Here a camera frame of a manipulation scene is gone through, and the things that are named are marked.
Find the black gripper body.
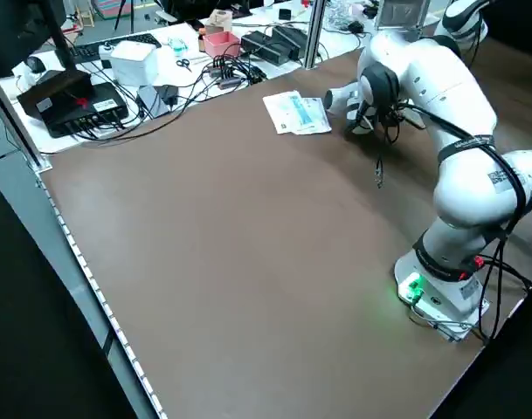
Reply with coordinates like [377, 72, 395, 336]
[346, 102, 381, 134]

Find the pink plastic box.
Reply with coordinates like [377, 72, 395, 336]
[203, 31, 241, 58]

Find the white cube box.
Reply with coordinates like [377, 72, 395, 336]
[110, 40, 158, 87]

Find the white face mask packet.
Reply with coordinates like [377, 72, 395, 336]
[291, 96, 333, 135]
[263, 90, 311, 134]

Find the clear blue face mask packet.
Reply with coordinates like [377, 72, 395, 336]
[287, 93, 315, 128]

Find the silver aluminium case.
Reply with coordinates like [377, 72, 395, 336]
[374, 0, 429, 31]

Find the usb hub with plugs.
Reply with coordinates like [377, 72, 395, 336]
[206, 55, 266, 91]

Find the black power adapter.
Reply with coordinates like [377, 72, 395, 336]
[154, 83, 179, 109]

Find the grey power brick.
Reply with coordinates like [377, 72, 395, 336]
[136, 86, 171, 119]

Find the black keyboard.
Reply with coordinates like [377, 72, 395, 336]
[66, 33, 162, 62]

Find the wooden stool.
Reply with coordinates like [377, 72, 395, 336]
[75, 0, 96, 28]

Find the white webcam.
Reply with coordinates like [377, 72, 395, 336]
[11, 56, 51, 86]

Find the black monitor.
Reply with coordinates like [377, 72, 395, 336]
[0, 0, 94, 119]

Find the cable with silver connector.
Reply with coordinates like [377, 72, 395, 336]
[373, 143, 387, 189]

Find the aluminium frame post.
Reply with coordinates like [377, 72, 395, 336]
[303, 0, 328, 71]

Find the black desk cable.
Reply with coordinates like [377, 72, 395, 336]
[71, 72, 214, 143]

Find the black switch box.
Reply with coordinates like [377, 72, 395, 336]
[45, 81, 130, 140]

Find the aluminium frame bar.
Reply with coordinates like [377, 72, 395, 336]
[0, 60, 53, 174]

